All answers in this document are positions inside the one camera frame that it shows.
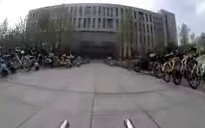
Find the curved grey building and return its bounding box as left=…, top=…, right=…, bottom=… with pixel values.
left=24, top=2, right=179, bottom=60

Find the robot's own part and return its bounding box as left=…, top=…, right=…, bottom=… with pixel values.
left=59, top=119, right=70, bottom=128
left=123, top=118, right=135, bottom=128

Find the row of parked bicycles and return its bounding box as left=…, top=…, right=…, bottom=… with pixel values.
left=103, top=47, right=205, bottom=90
left=0, top=46, right=91, bottom=78

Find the row of bare trees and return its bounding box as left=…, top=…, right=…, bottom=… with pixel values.
left=0, top=16, right=71, bottom=56

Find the grey concrete paved plaza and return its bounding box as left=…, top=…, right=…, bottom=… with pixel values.
left=0, top=60, right=205, bottom=128

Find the row of slender trees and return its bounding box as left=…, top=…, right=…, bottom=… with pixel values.
left=118, top=14, right=151, bottom=59

